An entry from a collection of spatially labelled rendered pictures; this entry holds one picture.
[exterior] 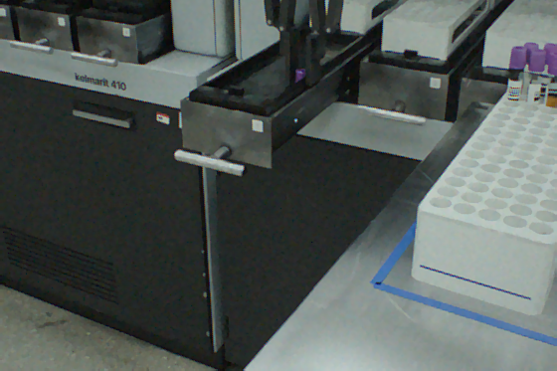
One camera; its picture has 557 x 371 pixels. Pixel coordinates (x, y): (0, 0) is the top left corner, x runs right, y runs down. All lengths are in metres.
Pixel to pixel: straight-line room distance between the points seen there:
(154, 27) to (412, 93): 0.51
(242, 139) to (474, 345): 0.48
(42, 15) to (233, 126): 0.62
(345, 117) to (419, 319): 0.62
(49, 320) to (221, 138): 1.07
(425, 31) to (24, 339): 1.23
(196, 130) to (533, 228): 0.52
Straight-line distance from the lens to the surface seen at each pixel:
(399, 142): 1.08
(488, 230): 0.52
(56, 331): 1.84
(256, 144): 0.88
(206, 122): 0.91
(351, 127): 1.10
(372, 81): 1.06
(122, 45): 1.30
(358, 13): 1.16
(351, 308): 0.53
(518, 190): 0.57
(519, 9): 1.18
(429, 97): 1.04
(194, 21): 1.30
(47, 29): 1.41
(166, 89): 1.26
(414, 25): 1.06
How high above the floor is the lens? 1.15
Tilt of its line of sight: 27 degrees down
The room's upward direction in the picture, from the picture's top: straight up
